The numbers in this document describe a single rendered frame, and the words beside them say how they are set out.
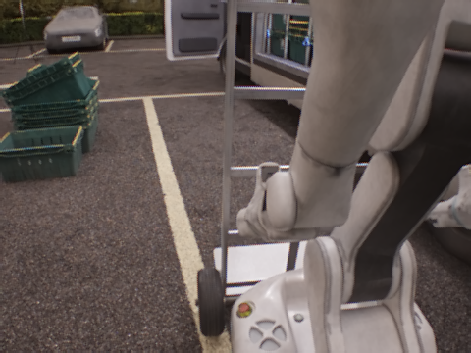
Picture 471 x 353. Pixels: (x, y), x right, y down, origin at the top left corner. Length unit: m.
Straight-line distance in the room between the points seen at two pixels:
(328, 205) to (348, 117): 0.11
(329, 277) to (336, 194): 0.37
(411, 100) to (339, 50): 0.22
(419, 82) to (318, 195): 0.19
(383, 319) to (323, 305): 0.16
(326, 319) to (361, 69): 0.56
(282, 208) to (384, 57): 0.18
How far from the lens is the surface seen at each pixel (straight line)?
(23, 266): 1.76
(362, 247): 0.67
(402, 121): 0.44
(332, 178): 0.30
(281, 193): 0.33
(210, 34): 4.93
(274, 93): 0.93
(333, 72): 0.23
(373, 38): 0.22
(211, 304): 1.10
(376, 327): 0.78
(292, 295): 1.02
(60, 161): 2.41
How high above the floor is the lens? 1.06
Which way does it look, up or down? 28 degrees down
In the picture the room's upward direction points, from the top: 3 degrees clockwise
